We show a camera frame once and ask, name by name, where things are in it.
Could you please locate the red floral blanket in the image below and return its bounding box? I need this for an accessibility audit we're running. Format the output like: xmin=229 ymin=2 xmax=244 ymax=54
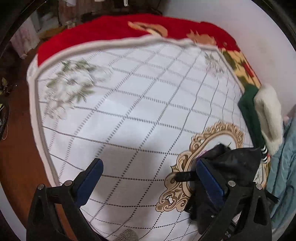
xmin=37 ymin=14 xmax=261 ymax=87

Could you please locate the green striped sweater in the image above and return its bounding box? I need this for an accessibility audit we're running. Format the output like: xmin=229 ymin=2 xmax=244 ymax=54
xmin=238 ymin=84 xmax=268 ymax=164

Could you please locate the black leather jacket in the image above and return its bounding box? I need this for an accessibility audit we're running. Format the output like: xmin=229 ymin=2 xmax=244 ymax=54
xmin=172 ymin=143 xmax=262 ymax=235

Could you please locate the white quilted mat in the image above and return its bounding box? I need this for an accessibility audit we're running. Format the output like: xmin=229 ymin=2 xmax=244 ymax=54
xmin=27 ymin=36 xmax=254 ymax=240

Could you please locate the teal blue duvet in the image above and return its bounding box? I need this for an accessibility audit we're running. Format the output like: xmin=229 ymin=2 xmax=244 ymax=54
xmin=266 ymin=117 xmax=295 ymax=228

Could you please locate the cream fleece garment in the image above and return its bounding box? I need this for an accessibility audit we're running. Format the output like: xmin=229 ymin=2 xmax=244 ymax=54
xmin=253 ymin=84 xmax=283 ymax=156

